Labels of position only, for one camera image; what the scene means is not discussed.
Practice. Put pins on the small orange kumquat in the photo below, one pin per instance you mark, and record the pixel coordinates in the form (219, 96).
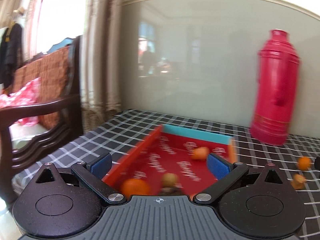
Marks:
(304, 162)

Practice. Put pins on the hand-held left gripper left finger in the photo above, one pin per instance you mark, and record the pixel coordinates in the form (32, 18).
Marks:
(102, 165)

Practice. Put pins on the black white checkered tablecloth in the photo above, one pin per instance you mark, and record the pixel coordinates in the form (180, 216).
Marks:
(75, 150)

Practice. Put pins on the dark wooden chair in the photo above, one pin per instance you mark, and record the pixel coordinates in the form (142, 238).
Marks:
(50, 105)

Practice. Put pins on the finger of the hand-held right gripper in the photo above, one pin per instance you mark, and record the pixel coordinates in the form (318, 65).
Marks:
(317, 163)

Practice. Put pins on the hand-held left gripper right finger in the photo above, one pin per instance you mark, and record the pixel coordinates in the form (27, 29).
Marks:
(217, 167)

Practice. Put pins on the red thermos flask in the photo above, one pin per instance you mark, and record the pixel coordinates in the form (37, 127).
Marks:
(275, 92)

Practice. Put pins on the orange woven cushion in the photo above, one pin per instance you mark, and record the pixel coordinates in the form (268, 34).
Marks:
(45, 72)

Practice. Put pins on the blue cloth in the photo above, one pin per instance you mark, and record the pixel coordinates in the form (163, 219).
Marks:
(60, 43)

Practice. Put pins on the dark hanging clothes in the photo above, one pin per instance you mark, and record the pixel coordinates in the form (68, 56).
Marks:
(11, 52)

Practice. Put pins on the green and red cardboard box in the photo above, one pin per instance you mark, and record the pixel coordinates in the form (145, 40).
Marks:
(175, 160)

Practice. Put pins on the cut orange fruit half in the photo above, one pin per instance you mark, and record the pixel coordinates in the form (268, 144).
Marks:
(200, 153)

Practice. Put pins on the pink plastic bag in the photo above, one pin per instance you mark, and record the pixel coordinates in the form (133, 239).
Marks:
(22, 95)

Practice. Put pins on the large orange mandarin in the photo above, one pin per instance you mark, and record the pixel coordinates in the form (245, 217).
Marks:
(135, 187)

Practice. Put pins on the tan longan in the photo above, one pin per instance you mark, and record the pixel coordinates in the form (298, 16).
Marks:
(170, 179)

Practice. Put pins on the beige lace curtain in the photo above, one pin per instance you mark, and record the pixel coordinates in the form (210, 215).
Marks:
(105, 55)

